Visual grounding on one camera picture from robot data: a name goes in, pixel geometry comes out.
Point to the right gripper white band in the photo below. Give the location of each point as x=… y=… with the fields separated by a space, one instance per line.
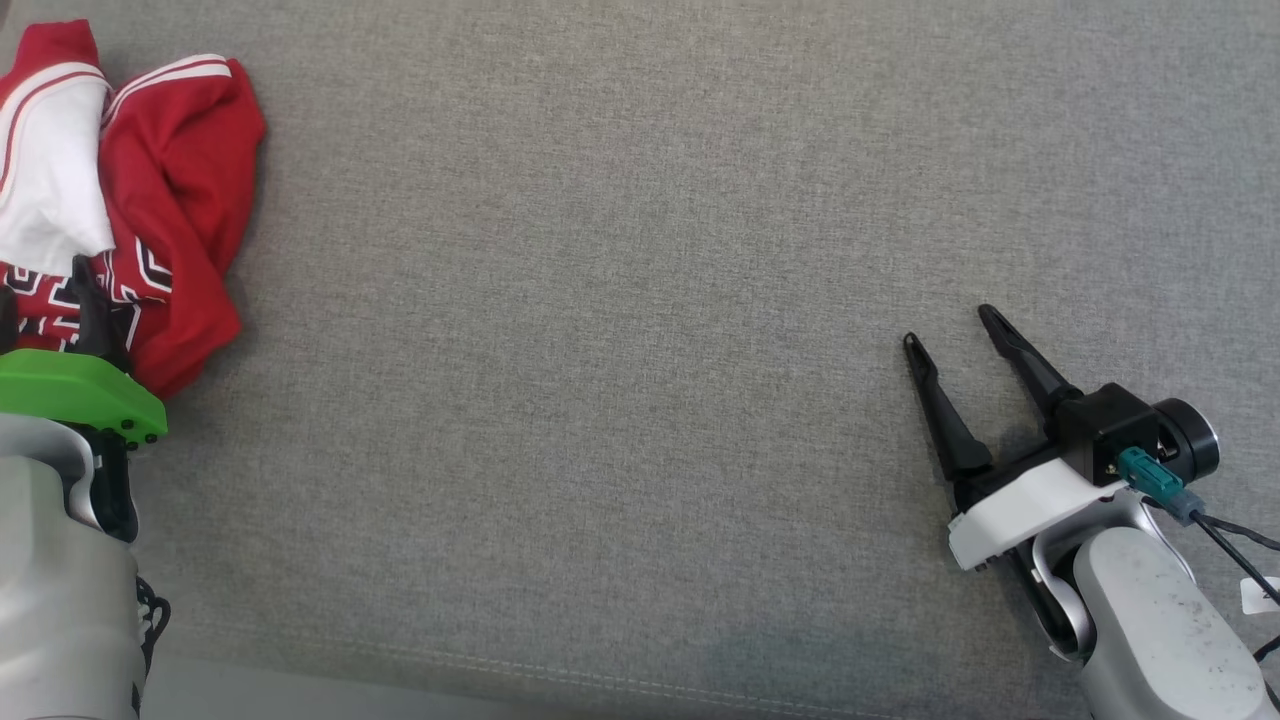
x=1020 y=510

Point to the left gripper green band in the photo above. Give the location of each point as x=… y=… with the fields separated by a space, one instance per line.
x=80 y=390

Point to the red jersey with lettering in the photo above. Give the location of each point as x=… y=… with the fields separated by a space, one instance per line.
x=180 y=180

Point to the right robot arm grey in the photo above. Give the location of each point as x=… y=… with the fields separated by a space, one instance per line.
x=1160 y=620

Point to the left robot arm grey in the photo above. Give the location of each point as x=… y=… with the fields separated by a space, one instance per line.
x=55 y=580

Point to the grey fabric sofa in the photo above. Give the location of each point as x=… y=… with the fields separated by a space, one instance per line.
x=640 y=300

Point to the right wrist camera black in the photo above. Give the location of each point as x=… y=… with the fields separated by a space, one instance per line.
x=1110 y=420

